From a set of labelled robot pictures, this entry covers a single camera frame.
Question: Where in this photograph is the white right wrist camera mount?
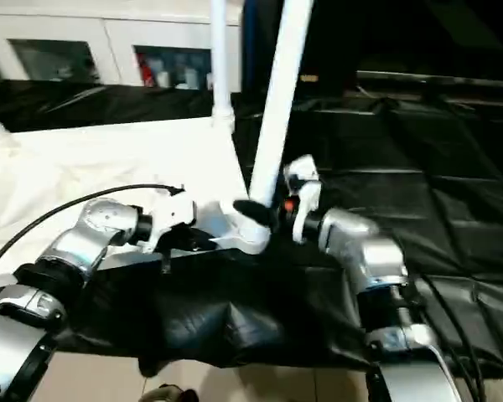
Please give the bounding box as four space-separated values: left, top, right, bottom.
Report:
282 153 324 245

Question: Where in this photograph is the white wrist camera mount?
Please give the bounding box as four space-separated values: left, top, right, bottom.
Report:
148 183 199 255
282 153 324 245

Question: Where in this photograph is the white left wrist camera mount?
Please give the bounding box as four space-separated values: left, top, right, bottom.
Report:
148 183 199 255

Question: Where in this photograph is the grey low shelf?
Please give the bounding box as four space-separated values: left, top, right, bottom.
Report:
355 69 503 92

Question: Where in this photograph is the red bottle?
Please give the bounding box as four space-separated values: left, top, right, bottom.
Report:
139 53 155 88

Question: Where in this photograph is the white glass-door cabinet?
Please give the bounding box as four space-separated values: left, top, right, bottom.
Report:
0 11 245 92

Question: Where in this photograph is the dark blue vertical panel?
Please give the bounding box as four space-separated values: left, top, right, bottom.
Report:
240 0 278 94

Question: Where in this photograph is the black mat cloth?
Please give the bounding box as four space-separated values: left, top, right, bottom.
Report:
0 77 503 380

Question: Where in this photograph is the white plastic table top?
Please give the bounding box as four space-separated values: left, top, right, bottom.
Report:
0 116 274 291

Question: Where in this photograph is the black backdrop cloth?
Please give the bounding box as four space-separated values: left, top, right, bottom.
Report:
276 0 503 101

